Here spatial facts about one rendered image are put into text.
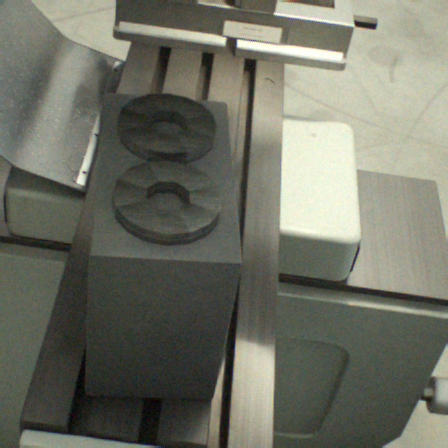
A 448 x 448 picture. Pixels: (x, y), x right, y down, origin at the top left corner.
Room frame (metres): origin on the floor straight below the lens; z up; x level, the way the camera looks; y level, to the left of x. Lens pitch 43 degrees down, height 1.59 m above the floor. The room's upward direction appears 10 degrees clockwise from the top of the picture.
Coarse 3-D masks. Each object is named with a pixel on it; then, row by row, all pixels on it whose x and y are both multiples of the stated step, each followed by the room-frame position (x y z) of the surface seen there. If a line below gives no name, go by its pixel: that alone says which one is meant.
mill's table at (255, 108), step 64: (128, 64) 0.99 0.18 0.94; (192, 64) 1.02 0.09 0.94; (256, 64) 1.05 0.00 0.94; (256, 128) 0.90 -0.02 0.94; (256, 192) 0.77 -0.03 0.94; (256, 256) 0.66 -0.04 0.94; (64, 320) 0.52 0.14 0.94; (256, 320) 0.57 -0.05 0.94; (64, 384) 0.45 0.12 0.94; (256, 384) 0.49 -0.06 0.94
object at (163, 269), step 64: (128, 128) 0.59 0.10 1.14; (192, 128) 0.60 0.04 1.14; (128, 192) 0.50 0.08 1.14; (192, 192) 0.52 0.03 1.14; (128, 256) 0.44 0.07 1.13; (192, 256) 0.46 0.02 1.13; (128, 320) 0.44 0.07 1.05; (192, 320) 0.45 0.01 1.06; (128, 384) 0.44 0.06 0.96; (192, 384) 0.45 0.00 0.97
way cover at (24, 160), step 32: (0, 0) 1.04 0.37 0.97; (0, 32) 0.99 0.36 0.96; (32, 32) 1.05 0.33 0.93; (0, 64) 0.93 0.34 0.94; (32, 64) 0.99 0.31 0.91; (64, 64) 1.04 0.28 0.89; (96, 64) 1.08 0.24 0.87; (0, 96) 0.88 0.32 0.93; (32, 96) 0.93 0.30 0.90; (64, 96) 0.97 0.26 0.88; (96, 96) 1.00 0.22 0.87; (0, 128) 0.83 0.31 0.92; (32, 128) 0.87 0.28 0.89; (64, 128) 0.90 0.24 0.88; (96, 128) 0.93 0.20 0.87; (32, 160) 0.81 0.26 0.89; (64, 160) 0.84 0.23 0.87; (96, 160) 0.86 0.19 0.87
